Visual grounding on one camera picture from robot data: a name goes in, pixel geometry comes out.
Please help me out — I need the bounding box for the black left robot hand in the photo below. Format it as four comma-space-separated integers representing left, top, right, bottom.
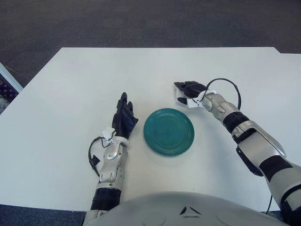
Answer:
111, 92, 139, 139

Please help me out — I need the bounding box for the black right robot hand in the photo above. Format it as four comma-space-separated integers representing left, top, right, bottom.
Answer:
174, 81, 210, 105

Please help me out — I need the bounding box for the white cube charger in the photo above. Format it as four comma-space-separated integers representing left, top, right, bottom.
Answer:
173, 87, 186, 102

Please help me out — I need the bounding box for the teal round plate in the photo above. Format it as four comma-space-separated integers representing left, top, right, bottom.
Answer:
143, 107, 195, 157

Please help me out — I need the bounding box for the white right wrist connector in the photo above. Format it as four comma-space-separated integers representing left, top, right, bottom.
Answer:
187, 97, 205, 109

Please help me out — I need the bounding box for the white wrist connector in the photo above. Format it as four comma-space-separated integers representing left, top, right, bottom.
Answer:
102, 127, 116, 143
187, 97, 205, 109

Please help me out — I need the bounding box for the white left wrist connector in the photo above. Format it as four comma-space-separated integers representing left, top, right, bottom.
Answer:
102, 127, 116, 143

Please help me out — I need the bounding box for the grey robot torso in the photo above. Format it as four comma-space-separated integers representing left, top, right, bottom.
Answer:
84, 191, 291, 226

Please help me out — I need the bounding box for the purple patterned rug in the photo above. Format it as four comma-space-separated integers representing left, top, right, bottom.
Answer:
0, 74, 19, 113

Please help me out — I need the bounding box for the white framed board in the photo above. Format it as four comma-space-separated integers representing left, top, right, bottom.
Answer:
0, 61, 24, 94

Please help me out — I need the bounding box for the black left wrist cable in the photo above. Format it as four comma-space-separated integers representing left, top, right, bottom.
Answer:
88, 136, 111, 177

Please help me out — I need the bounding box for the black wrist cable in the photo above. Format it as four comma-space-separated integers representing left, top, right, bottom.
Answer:
197, 78, 242, 110
88, 136, 111, 177

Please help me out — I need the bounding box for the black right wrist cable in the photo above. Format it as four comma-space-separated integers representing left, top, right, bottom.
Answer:
197, 78, 242, 110

